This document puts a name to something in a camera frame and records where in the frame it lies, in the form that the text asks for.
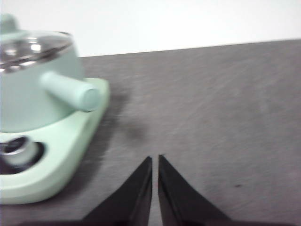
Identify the silver control knob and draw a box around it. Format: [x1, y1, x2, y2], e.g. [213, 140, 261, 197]
[0, 136, 46, 175]

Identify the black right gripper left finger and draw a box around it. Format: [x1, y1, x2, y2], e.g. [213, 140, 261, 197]
[16, 156, 153, 226]

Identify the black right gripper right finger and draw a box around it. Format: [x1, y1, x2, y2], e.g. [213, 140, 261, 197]
[158, 154, 301, 226]

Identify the glass lid with green knob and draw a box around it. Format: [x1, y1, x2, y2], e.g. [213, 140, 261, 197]
[0, 13, 72, 73]

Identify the mint green breakfast machine base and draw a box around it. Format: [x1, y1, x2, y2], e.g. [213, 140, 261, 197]
[0, 78, 111, 205]

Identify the mint green pot with handle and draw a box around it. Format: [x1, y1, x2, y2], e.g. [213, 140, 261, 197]
[0, 32, 101, 133]

